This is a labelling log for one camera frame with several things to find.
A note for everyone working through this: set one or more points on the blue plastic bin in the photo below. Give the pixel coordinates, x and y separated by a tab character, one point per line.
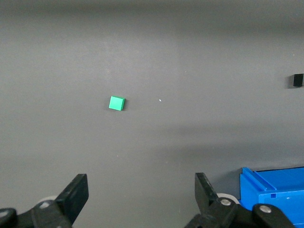
285	190

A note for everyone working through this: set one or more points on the green cube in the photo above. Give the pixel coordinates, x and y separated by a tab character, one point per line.
116	103

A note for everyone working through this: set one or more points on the black cube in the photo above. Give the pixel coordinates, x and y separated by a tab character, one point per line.
298	80

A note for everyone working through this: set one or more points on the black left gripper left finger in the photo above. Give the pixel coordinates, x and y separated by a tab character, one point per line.
71	197

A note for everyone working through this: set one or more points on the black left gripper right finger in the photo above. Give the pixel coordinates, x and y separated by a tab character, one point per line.
206	204

